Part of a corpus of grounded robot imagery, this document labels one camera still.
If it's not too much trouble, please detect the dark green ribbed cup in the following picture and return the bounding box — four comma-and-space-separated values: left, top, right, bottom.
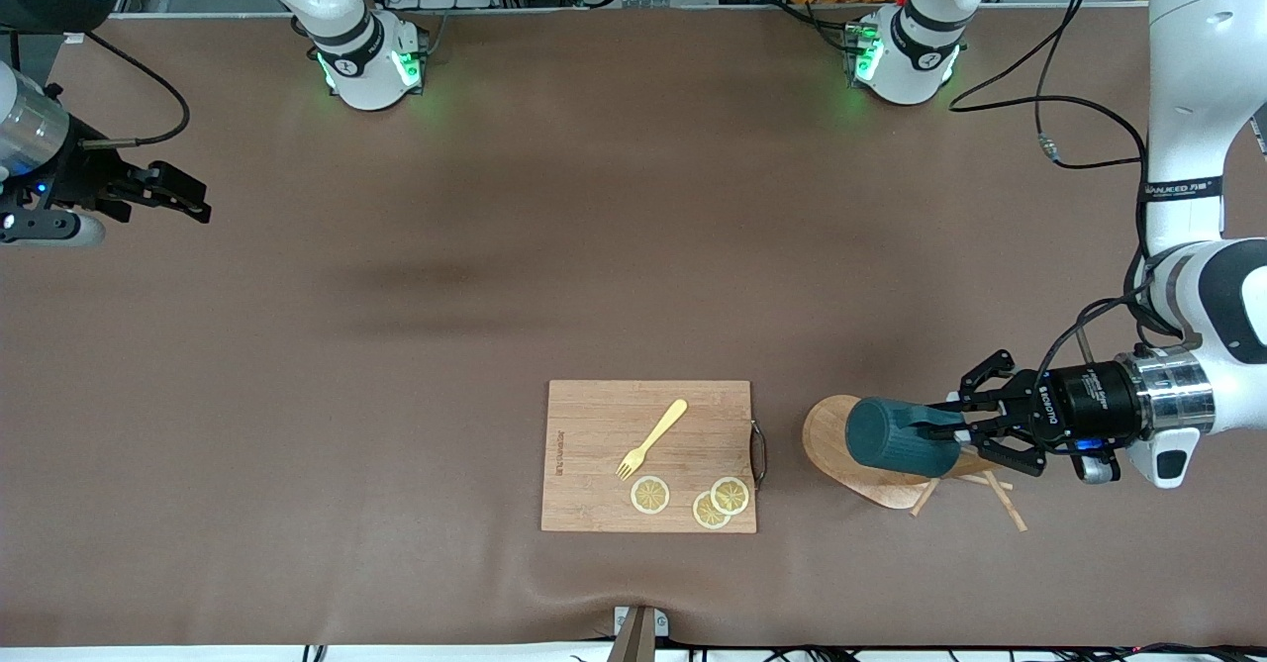
844, 397, 966, 478

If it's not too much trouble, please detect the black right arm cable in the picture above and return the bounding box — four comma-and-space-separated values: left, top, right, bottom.
82, 31, 192, 149

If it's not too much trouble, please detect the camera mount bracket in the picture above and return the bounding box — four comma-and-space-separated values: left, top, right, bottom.
606, 606, 671, 662

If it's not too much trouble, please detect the yellow plastic fork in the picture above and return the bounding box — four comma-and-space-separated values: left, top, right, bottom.
616, 399, 689, 482

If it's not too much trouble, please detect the bamboo cutting board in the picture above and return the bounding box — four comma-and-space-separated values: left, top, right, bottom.
540, 379, 758, 534

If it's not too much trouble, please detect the wooden cup rack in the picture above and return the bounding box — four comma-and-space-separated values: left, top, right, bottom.
801, 394, 1031, 533

